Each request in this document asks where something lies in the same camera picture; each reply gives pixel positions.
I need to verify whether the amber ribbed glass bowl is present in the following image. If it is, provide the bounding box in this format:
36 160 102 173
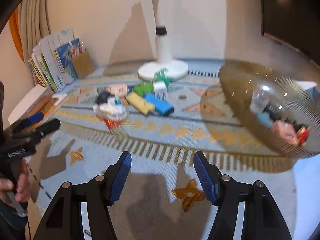
217 60 320 158

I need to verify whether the pink oval gadget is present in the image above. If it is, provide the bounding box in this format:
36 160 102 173
107 84 129 98

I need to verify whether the black-headed toy figure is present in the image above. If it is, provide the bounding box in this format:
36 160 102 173
96 92 124 111

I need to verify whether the cork pen holder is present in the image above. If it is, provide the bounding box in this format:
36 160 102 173
72 51 95 79

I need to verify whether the black knitted ball charm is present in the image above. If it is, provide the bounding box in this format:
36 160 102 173
292 121 307 133

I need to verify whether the red candy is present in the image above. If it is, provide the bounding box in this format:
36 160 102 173
297 126 310 146

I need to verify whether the brown leather notebook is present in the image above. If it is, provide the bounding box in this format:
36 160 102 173
25 95 55 118

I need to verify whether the yellow highlighter block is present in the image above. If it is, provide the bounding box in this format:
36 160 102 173
126 92 155 115

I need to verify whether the person left hand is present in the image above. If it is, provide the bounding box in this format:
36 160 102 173
1 160 30 207

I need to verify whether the black rectangular case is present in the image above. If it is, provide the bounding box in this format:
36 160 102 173
264 103 283 122

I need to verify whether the light green dinosaur toy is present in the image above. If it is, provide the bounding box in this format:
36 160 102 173
133 82 153 96

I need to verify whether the light blue jelly toy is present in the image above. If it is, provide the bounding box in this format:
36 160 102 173
257 112 274 129

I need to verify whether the blue rectangular lighter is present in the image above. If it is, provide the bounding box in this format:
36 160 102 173
143 93 175 116

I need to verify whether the orange white book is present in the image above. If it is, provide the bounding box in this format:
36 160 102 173
8 85 67 125

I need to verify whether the black wall television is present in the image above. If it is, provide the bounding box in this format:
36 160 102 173
260 0 319 65

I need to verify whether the white desk lamp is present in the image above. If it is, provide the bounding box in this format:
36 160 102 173
138 0 189 81

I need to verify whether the standing booklets stack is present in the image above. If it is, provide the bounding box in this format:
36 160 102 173
27 28 85 93

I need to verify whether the white power adapter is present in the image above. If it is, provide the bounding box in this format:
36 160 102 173
153 81 168 100

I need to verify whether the clear plastic cup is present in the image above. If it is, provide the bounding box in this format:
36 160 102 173
249 89 270 114

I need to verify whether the orange brown box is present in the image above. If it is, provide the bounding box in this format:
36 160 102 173
271 120 298 146

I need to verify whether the dark green dinosaur toy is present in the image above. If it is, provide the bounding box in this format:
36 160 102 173
153 68 173 87

